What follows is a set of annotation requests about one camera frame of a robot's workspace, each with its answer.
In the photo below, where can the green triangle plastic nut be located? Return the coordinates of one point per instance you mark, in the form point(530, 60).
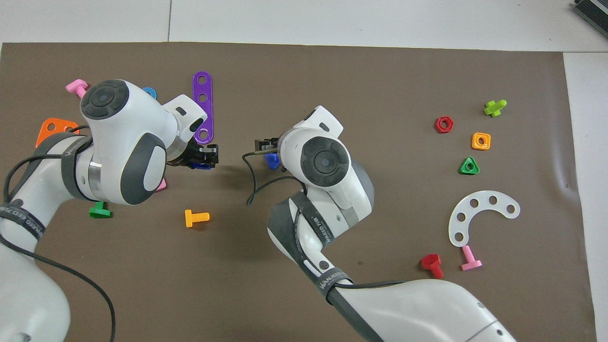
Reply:
point(469, 167)

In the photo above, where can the green plastic screw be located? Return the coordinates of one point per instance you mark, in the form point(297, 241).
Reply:
point(99, 210)

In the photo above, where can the orange heart-shaped perforated plate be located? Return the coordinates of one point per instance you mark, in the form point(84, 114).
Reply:
point(50, 135)

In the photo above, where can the blue square plastic nut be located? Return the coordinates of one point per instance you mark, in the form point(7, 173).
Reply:
point(202, 166)

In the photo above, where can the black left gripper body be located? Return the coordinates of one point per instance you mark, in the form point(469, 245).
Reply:
point(187, 156)

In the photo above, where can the purple four-hole plastic bar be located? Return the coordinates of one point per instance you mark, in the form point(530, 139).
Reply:
point(203, 111)

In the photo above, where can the blue two-hole plastic bar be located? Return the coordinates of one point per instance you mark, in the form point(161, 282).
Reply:
point(150, 92)

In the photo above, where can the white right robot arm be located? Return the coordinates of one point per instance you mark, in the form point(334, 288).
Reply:
point(332, 166)

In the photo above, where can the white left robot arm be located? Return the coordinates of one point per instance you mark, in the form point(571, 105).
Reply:
point(118, 142)

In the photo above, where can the pink plastic screw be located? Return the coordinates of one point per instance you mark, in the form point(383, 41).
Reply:
point(76, 87)
point(470, 259)

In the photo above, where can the orange plastic screw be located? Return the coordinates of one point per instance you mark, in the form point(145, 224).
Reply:
point(195, 218)

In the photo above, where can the lime green cross screw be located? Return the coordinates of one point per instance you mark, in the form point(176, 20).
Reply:
point(495, 108)

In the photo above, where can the white curved perforated plate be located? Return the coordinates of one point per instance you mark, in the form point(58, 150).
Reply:
point(457, 223)

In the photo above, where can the orange square plastic nut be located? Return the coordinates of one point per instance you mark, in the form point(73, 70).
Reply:
point(481, 141)

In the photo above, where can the pink square plastic nut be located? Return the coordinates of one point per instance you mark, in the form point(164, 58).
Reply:
point(162, 185)

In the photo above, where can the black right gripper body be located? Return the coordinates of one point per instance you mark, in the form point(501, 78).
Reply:
point(274, 145)

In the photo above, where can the red plastic screw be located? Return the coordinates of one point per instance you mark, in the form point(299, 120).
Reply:
point(432, 264)

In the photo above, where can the brown table mat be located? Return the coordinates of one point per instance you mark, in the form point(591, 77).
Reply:
point(380, 95)

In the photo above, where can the dark ribbed device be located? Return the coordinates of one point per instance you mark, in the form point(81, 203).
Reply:
point(593, 12)

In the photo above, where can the blue plastic screw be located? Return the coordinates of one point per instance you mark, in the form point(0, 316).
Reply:
point(272, 161)

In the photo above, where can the red hexagon plastic nut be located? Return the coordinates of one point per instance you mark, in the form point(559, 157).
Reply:
point(443, 124)

